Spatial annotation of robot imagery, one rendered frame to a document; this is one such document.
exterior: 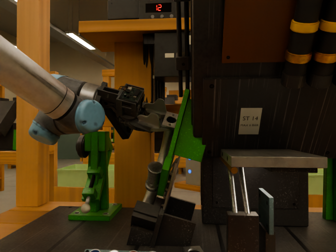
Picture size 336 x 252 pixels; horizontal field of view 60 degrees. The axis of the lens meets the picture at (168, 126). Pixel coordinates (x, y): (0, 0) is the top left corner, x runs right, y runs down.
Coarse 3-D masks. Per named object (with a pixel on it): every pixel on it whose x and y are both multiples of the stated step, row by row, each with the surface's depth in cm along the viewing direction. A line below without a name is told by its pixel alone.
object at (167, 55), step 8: (160, 32) 97; (168, 32) 96; (160, 40) 96; (168, 40) 96; (176, 40) 96; (160, 48) 96; (168, 48) 96; (176, 48) 96; (184, 48) 96; (160, 56) 96; (168, 56) 96; (160, 64) 96; (168, 64) 96; (160, 72) 96; (168, 72) 96; (176, 72) 96; (184, 72) 96; (160, 80) 104; (168, 80) 104; (176, 80) 104; (184, 80) 104
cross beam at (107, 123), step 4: (168, 104) 116; (172, 104) 115; (176, 104) 115; (180, 104) 115; (168, 108) 116; (172, 108) 115; (176, 108) 115; (172, 112) 115; (176, 112) 115; (104, 120) 118; (108, 120) 118; (104, 124) 118; (108, 124) 118
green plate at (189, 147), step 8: (184, 96) 69; (184, 104) 69; (184, 112) 70; (176, 120) 69; (184, 120) 70; (176, 128) 69; (184, 128) 70; (176, 136) 69; (184, 136) 70; (192, 136) 70; (176, 144) 70; (184, 144) 70; (192, 144) 70; (200, 144) 69; (168, 152) 69; (176, 152) 70; (184, 152) 70; (192, 152) 70; (200, 152) 69; (200, 160) 69
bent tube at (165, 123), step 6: (168, 114) 79; (174, 114) 79; (168, 120) 80; (174, 120) 79; (162, 126) 77; (168, 126) 76; (174, 126) 76; (168, 132) 79; (162, 138) 83; (168, 138) 81; (162, 144) 83; (168, 144) 83; (162, 150) 84; (162, 156) 84; (162, 162) 83; (150, 192) 76; (156, 192) 77; (144, 198) 75; (150, 198) 74
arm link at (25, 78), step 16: (0, 48) 52; (16, 48) 55; (0, 64) 52; (16, 64) 54; (32, 64) 57; (0, 80) 54; (16, 80) 55; (32, 80) 56; (48, 80) 59; (32, 96) 58; (48, 96) 59; (64, 96) 62; (48, 112) 62; (64, 112) 62; (80, 112) 63; (96, 112) 66; (64, 128) 68; (80, 128) 65; (96, 128) 66
